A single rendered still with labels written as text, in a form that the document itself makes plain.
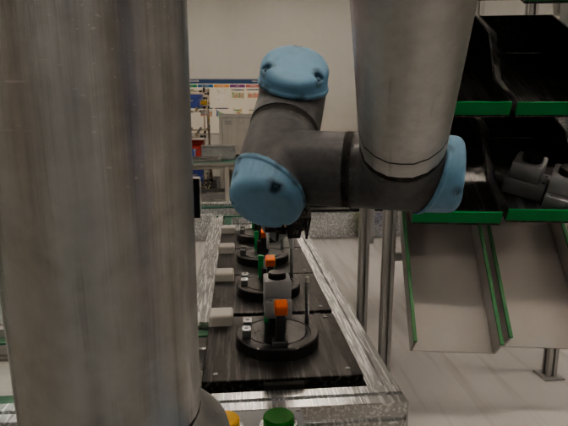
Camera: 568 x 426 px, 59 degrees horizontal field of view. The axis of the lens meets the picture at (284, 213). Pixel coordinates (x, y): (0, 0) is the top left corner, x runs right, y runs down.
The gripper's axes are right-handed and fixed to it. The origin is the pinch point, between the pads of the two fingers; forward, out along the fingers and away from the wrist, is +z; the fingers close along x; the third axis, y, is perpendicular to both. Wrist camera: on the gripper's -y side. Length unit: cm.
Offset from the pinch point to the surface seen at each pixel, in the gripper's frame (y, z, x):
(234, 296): -3.1, 29.4, -7.4
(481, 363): 14, 28, 42
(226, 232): -46, 69, -10
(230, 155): -375, 392, -15
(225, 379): 21.9, 5.8, -8.6
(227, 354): 16.3, 11.1, -8.4
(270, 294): 8.6, 5.6, -1.2
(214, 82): -830, 658, -53
